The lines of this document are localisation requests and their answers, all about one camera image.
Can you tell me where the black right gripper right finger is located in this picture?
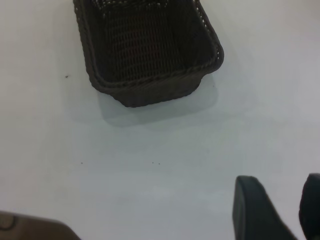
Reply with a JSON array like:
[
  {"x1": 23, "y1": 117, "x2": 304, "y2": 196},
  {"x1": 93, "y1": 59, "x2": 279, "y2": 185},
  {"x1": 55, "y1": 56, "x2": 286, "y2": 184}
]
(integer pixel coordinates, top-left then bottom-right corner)
[{"x1": 298, "y1": 172, "x2": 320, "y2": 240}]

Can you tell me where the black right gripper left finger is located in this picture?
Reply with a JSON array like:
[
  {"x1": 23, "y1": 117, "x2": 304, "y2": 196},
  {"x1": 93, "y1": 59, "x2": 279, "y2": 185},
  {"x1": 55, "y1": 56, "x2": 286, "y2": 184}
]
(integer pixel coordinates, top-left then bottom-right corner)
[{"x1": 231, "y1": 175, "x2": 299, "y2": 240}]

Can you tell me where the black woven plastic basket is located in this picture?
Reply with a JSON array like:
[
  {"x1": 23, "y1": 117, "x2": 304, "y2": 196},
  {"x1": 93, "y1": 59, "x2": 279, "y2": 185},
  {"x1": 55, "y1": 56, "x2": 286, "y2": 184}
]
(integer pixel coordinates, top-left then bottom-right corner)
[{"x1": 73, "y1": 0, "x2": 225, "y2": 108}]

